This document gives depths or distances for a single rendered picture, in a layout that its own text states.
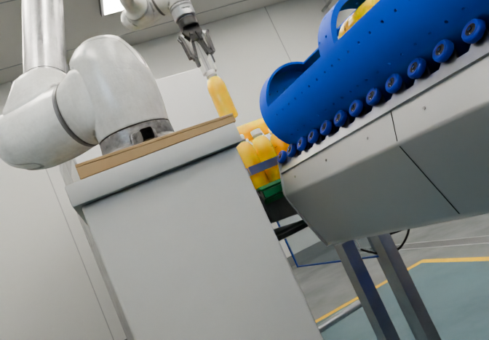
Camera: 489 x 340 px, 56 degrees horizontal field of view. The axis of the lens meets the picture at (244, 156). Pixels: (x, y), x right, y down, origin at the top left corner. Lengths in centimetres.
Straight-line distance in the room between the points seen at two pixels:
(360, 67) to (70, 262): 479
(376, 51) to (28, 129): 76
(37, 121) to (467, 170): 88
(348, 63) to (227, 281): 58
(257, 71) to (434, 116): 541
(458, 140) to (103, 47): 73
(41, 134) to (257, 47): 558
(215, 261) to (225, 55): 557
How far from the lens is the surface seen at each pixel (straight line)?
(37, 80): 111
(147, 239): 81
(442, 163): 105
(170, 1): 188
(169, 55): 618
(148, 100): 95
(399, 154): 109
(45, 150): 105
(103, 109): 94
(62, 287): 557
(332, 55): 115
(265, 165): 161
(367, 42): 106
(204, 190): 83
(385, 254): 160
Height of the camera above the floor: 83
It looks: 7 degrees up
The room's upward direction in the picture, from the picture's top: 24 degrees counter-clockwise
